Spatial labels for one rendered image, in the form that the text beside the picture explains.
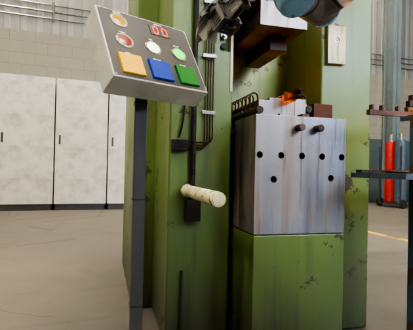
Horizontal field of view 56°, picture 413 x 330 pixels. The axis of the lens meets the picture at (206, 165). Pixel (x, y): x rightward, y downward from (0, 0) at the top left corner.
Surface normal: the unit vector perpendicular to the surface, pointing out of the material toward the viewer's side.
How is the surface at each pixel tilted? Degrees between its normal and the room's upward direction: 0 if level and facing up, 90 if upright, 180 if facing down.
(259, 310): 90
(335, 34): 90
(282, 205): 90
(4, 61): 90
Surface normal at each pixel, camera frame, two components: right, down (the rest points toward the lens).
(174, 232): 0.25, 0.00
